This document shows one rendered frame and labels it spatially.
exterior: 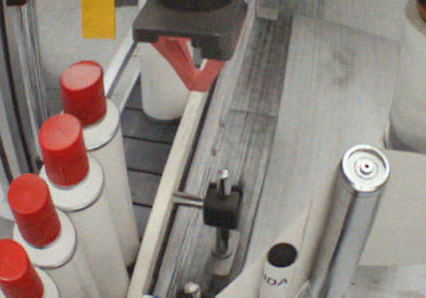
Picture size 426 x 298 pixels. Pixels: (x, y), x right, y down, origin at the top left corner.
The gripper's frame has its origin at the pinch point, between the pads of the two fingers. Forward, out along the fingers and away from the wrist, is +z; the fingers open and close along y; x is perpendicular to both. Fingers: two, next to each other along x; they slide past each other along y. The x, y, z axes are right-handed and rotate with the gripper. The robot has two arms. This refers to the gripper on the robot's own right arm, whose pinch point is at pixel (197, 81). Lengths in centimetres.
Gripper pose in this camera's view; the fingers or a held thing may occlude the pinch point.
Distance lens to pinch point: 51.5
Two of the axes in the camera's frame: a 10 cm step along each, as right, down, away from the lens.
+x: -9.8, -1.6, 1.5
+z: 0.0, 6.7, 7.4
